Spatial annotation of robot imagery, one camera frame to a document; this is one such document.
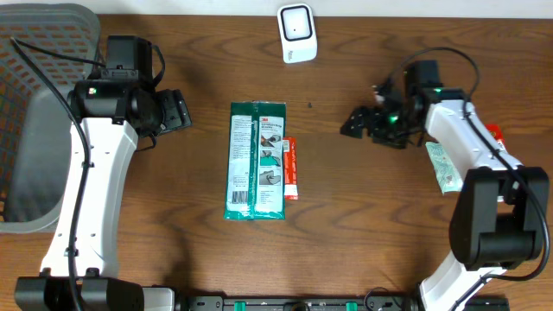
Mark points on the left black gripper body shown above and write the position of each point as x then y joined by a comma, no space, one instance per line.
163,112

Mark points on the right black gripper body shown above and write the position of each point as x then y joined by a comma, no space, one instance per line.
397,128

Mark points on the light green snack packet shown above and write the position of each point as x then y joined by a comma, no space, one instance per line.
447,176

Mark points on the small red snack packet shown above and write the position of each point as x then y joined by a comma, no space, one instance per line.
290,169

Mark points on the large red snack bag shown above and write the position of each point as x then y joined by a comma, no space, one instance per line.
497,134

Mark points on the white green snack packet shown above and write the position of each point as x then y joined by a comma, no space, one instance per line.
255,177

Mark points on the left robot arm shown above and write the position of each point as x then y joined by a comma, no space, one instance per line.
110,111

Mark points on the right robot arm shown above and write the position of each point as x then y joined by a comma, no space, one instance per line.
499,228

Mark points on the white barcode scanner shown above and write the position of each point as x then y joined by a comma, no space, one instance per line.
298,34

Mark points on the grey plastic mesh basket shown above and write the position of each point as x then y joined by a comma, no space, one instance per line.
62,40

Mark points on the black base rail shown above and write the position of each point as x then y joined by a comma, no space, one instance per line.
218,303

